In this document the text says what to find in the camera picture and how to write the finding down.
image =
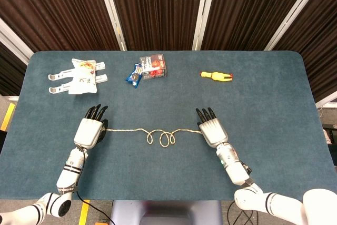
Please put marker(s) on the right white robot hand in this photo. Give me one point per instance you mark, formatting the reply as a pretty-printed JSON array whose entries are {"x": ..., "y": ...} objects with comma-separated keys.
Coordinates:
[{"x": 213, "y": 132}]

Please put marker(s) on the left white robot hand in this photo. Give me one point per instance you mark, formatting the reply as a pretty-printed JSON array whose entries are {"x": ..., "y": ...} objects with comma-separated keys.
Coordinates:
[{"x": 87, "y": 132}]

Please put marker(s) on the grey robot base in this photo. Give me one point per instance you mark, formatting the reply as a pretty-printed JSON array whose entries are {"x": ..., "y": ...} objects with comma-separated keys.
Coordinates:
[{"x": 168, "y": 214}]

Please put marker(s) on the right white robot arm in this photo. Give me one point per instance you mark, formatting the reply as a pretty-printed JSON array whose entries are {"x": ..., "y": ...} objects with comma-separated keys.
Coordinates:
[{"x": 234, "y": 167}]

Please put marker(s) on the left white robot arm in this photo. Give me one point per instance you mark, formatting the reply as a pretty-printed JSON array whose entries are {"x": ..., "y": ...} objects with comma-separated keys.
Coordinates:
[{"x": 69, "y": 169}]

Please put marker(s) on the white snack bag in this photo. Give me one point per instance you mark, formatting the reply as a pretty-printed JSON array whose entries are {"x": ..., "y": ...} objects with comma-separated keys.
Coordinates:
[{"x": 83, "y": 80}]

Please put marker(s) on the teal felt table mat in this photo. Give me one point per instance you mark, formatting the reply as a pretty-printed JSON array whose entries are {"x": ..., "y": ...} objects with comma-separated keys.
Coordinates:
[{"x": 168, "y": 103}]

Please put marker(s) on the yellow rubber chicken toy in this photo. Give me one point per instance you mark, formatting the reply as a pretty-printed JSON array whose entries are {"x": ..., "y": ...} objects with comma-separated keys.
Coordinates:
[{"x": 217, "y": 75}]

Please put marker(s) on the blue cookie pack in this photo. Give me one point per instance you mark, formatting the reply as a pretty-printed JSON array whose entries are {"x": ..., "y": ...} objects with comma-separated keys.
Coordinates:
[{"x": 134, "y": 76}]

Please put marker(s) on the red snack packet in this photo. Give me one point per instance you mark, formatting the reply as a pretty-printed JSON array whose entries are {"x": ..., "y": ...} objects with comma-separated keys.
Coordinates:
[{"x": 155, "y": 67}]

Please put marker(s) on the brown pleated divider panel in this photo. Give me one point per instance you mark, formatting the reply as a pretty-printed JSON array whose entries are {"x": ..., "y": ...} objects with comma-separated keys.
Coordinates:
[
  {"x": 321, "y": 38},
  {"x": 250, "y": 6},
  {"x": 158, "y": 6},
  {"x": 9, "y": 72},
  {"x": 52, "y": 6}
]

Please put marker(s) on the white divider frame post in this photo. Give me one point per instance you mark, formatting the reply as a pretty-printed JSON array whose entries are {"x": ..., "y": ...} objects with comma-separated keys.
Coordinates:
[
  {"x": 296, "y": 11},
  {"x": 201, "y": 11},
  {"x": 113, "y": 17},
  {"x": 15, "y": 43}
]

